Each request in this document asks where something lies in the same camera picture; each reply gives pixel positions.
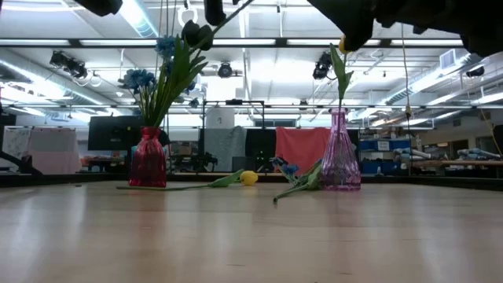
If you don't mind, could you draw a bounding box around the red glass vase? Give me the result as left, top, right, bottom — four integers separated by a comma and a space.
128, 126, 167, 189

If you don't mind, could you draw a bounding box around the hanging yellow cable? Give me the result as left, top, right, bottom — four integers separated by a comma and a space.
399, 23, 413, 130

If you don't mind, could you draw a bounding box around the white printed hanging cloth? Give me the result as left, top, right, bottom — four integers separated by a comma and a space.
1, 127, 32, 160

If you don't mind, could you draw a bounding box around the coral hanging cloth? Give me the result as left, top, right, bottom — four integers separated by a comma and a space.
274, 126, 332, 177

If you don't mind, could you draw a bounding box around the grey hanging cloth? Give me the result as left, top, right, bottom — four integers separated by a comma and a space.
203, 126, 248, 173

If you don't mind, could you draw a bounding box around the black background robot rig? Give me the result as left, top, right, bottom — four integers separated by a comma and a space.
171, 151, 219, 173

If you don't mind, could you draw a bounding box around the black monitor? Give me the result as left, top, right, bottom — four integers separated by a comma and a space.
87, 116, 143, 152

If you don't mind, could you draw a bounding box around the white ceiling vent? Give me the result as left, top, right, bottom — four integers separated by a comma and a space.
439, 49, 457, 71

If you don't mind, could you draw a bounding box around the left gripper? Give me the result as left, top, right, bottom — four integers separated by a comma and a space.
74, 0, 227, 27

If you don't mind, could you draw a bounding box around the white hanging ring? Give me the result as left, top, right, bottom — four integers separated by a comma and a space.
176, 6, 200, 29

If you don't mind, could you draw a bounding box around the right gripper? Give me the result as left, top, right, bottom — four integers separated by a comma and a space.
307, 0, 472, 52

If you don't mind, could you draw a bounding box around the pink hanging cloth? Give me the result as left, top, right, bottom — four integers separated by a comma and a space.
26, 127, 83, 175

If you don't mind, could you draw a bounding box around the black overhead light bar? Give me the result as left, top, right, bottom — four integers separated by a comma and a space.
0, 38, 464, 48

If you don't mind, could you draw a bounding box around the black hanging cloth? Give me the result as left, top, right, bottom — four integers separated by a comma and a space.
245, 128, 277, 173

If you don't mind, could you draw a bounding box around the pink ribbed glass vase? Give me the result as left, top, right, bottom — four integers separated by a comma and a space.
320, 108, 362, 193

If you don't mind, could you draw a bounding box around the background wooden table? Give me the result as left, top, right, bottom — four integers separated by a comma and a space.
408, 159, 503, 178

